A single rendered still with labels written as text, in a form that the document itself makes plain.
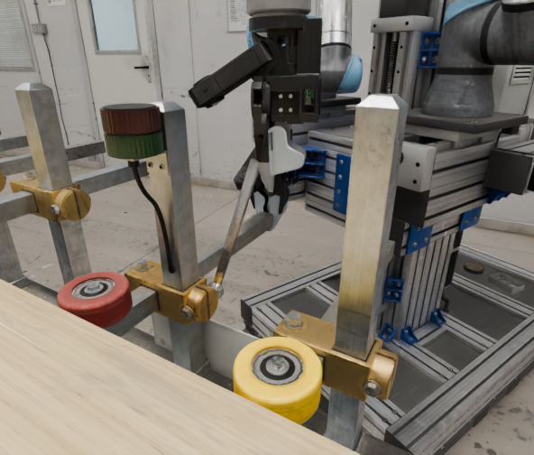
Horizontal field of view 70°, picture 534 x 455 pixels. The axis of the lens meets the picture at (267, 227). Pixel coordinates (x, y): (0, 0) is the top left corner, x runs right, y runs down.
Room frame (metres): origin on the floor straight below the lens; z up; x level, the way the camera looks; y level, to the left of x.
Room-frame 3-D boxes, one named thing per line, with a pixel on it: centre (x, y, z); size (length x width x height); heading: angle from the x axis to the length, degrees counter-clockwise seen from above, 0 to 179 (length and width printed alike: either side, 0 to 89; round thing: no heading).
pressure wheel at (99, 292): (0.39, 0.21, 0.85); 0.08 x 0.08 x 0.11
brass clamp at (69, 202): (0.59, 0.36, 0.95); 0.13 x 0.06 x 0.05; 60
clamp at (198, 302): (0.47, 0.14, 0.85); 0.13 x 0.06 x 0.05; 60
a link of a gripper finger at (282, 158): (0.49, -0.02, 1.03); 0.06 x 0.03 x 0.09; 81
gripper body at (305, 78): (0.51, -0.02, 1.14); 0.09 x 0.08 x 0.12; 81
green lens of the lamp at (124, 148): (0.42, 0.14, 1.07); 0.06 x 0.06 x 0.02
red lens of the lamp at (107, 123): (0.42, 0.14, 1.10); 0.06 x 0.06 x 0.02
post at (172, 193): (0.46, 0.12, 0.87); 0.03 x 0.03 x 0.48; 60
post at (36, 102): (0.58, 0.34, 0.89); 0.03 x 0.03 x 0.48; 60
